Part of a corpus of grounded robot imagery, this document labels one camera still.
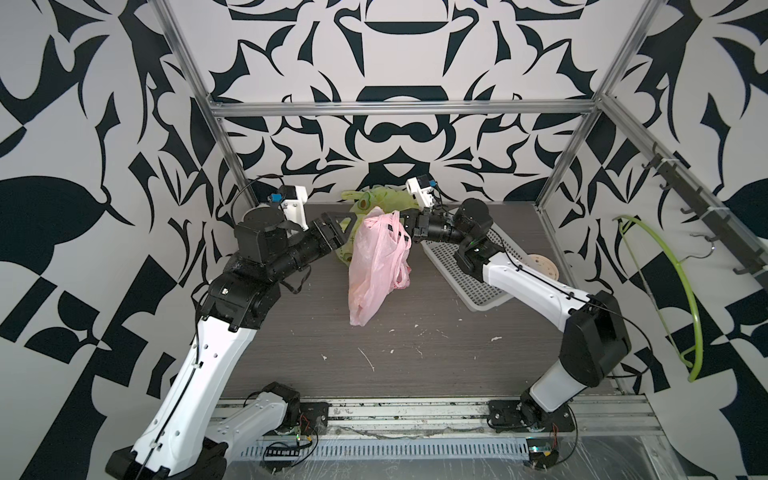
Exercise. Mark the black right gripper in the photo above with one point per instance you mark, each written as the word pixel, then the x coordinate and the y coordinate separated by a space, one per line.
pixel 420 226

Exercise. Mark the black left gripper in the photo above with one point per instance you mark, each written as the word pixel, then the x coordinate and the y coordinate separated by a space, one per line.
pixel 332 241

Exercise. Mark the green avocado print plastic bag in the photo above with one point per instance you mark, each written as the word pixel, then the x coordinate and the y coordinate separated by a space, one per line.
pixel 384 197

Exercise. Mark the pink apple print plastic bag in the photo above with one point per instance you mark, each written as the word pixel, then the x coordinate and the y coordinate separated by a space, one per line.
pixel 379 264

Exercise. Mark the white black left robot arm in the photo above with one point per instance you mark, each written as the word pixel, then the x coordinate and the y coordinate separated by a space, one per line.
pixel 180 442

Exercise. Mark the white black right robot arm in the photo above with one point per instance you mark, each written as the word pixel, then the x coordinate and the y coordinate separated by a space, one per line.
pixel 594 332

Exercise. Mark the beige round perforated disc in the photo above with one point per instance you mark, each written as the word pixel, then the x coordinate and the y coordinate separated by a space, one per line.
pixel 545 266

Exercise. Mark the green circuit board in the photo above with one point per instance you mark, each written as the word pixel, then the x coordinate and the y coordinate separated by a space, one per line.
pixel 542 454

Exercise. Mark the green hoop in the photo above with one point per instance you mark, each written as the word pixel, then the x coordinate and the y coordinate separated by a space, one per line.
pixel 693 357

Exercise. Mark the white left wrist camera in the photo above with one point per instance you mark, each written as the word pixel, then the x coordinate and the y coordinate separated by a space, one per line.
pixel 291 200

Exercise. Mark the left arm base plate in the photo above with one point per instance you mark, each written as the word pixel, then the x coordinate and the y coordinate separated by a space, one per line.
pixel 305 418

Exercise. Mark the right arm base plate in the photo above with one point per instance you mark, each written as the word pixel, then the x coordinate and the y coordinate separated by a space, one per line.
pixel 522 416

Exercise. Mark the black wall hook rail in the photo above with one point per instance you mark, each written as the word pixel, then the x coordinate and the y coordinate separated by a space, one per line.
pixel 701 203

